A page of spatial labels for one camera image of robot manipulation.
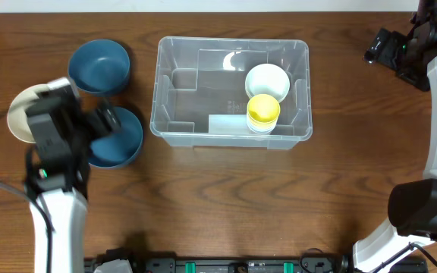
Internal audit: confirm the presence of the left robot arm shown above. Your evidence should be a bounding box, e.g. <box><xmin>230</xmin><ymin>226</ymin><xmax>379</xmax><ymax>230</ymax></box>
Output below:
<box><xmin>24</xmin><ymin>92</ymin><xmax>121</xmax><ymax>272</ymax></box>

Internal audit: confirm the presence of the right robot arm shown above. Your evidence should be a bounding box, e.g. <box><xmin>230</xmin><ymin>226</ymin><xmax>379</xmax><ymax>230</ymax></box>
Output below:
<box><xmin>347</xmin><ymin>0</ymin><xmax>437</xmax><ymax>272</ymax></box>

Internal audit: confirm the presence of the yellow cup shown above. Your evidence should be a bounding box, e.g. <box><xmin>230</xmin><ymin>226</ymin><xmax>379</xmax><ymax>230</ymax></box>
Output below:
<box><xmin>247</xmin><ymin>119</ymin><xmax>277</xmax><ymax>128</ymax></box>
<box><xmin>247</xmin><ymin>94</ymin><xmax>281</xmax><ymax>124</ymax></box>

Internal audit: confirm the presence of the blue bowl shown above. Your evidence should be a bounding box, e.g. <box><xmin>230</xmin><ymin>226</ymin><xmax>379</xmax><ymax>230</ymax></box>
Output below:
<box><xmin>68</xmin><ymin>39</ymin><xmax>131</xmax><ymax>96</ymax></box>
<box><xmin>88</xmin><ymin>107</ymin><xmax>143</xmax><ymax>168</ymax></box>

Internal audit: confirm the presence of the cream large bowl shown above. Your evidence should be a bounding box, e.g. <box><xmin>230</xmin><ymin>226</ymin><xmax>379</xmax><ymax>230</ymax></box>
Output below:
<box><xmin>7</xmin><ymin>84</ymin><xmax>49</xmax><ymax>143</ymax></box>

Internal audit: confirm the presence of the clear plastic storage bin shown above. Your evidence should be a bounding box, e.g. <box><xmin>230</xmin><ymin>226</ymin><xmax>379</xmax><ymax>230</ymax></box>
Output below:
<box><xmin>150</xmin><ymin>36</ymin><xmax>313</xmax><ymax>149</ymax></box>

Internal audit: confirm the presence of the white cup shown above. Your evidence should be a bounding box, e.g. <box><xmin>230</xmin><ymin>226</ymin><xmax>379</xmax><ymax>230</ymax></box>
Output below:
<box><xmin>249</xmin><ymin>127</ymin><xmax>274</xmax><ymax>135</ymax></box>

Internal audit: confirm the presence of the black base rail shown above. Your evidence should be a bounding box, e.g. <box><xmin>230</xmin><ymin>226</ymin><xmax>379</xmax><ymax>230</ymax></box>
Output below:
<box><xmin>83</xmin><ymin>248</ymin><xmax>430</xmax><ymax>273</ymax></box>

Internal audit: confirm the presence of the white small bowl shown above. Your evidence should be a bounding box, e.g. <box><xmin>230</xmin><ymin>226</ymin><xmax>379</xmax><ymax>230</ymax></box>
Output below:
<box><xmin>244</xmin><ymin>64</ymin><xmax>291</xmax><ymax>102</ymax></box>

